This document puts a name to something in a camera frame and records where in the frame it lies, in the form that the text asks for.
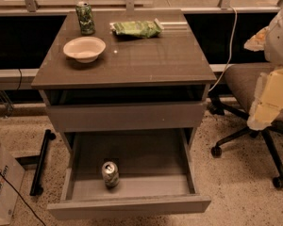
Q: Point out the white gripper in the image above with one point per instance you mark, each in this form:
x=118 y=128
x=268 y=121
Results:
x=280 y=40

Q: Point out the silver 7up can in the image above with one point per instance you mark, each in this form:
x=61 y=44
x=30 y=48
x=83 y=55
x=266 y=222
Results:
x=110 y=174

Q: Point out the grey drawer cabinet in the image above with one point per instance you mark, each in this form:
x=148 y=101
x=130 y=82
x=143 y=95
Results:
x=170 y=68

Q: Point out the open grey middle drawer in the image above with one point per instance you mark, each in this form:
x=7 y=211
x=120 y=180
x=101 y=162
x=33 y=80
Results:
x=155 y=176

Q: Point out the green soda can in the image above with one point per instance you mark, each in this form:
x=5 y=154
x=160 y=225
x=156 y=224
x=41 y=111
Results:
x=84 y=14

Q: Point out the closed grey top drawer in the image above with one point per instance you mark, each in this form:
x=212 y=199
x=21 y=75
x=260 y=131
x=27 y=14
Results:
x=87 y=118

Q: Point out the grey office chair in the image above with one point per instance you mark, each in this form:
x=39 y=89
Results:
x=241 y=80

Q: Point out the green chip bag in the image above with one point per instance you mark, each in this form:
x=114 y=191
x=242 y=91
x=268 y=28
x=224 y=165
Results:
x=138 y=29

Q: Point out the white bowl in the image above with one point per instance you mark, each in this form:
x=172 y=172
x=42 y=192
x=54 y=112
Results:
x=84 y=49

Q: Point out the black metal bar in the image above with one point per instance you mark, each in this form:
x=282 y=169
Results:
x=36 y=187

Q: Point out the cardboard box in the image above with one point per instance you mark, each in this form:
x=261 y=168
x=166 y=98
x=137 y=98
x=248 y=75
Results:
x=10 y=171

